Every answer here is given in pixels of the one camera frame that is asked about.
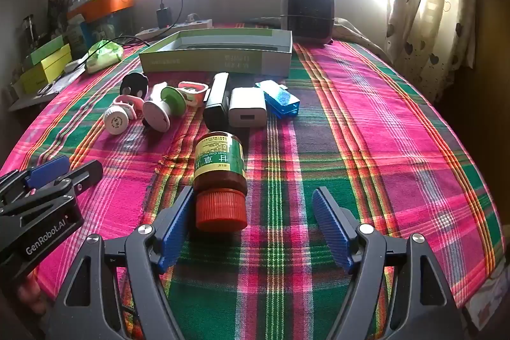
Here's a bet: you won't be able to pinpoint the white round cap device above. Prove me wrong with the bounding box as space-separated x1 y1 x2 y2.
103 105 129 135

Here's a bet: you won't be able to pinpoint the pink white clip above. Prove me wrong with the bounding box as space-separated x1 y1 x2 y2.
177 81 209 107
113 95 144 120

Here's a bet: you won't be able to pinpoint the brown jar red lid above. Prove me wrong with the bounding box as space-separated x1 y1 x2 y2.
193 131 247 233

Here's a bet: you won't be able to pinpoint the black round three-button remote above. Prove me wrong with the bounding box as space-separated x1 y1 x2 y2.
119 72 149 99

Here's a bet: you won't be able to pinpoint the green white suction holder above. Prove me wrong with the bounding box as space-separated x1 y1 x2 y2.
142 82 187 133

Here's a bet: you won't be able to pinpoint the black power bank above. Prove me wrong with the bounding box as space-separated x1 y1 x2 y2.
203 72 229 131

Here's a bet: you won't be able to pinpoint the blue transparent usb tester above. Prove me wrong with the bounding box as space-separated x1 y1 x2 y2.
255 79 300 119

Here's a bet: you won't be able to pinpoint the white usb charger block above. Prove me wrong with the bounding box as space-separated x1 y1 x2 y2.
228 87 267 128

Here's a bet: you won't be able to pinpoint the green grey cardboard box tray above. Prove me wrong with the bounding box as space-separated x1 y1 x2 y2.
139 28 293 78

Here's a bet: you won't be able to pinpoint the person left hand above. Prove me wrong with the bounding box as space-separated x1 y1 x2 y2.
17 273 47 316

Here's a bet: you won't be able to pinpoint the plaid pink green tablecloth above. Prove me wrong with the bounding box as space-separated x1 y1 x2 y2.
2 40 505 339

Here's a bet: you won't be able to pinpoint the yellow green boxes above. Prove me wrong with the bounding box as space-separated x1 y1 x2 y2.
20 35 72 94

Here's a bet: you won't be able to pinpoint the green wet wipes pack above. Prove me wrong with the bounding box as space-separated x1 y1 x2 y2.
85 40 124 74

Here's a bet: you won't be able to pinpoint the white power strip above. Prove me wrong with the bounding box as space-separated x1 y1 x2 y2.
136 19 214 41

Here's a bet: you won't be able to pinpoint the orange storage bin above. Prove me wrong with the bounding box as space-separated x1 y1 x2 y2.
67 0 134 23

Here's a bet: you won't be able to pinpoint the black plugged charger adapter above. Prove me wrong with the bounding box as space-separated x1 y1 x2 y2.
157 6 172 28

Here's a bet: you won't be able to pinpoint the cream patterned curtain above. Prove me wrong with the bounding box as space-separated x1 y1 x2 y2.
386 0 476 103

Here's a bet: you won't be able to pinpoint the grey black fan heater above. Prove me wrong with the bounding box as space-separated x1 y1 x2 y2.
280 0 335 45

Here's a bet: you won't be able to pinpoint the black charger cable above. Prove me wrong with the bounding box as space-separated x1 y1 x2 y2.
159 0 185 36

